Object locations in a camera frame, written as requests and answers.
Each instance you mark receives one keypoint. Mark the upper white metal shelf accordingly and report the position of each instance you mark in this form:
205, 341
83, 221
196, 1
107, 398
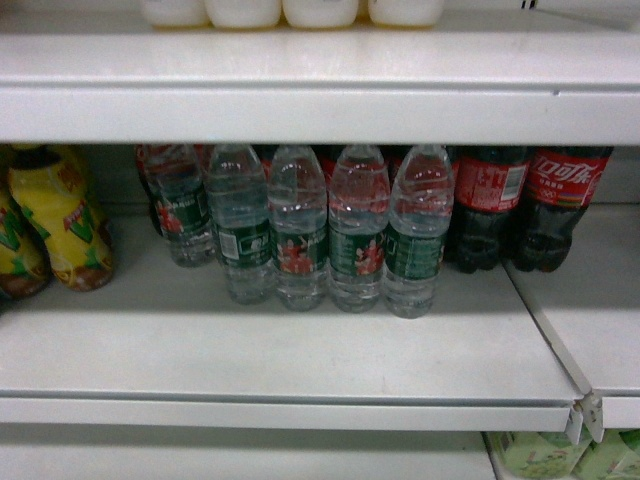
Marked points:
487, 73

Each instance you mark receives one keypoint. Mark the right cola bottle red label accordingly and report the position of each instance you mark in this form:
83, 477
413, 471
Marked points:
558, 190

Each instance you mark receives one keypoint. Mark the left cola bottle red label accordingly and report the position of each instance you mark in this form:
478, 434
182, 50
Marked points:
488, 187

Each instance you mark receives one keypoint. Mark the far left water bottle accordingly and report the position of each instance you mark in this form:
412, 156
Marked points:
174, 176

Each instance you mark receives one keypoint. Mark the yellow lemon tea bottle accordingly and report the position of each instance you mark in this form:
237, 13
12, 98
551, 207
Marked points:
51, 185

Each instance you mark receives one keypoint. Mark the white milk bottle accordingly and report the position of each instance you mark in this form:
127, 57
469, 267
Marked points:
243, 14
320, 14
405, 13

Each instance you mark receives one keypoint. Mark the white metal shelf board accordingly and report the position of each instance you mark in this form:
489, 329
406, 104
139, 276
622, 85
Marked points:
163, 345

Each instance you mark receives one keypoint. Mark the water bottle green label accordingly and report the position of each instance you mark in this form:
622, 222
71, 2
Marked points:
359, 199
420, 213

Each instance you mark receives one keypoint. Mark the cola bottle red label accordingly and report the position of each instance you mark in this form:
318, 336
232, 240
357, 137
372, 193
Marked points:
558, 190
488, 187

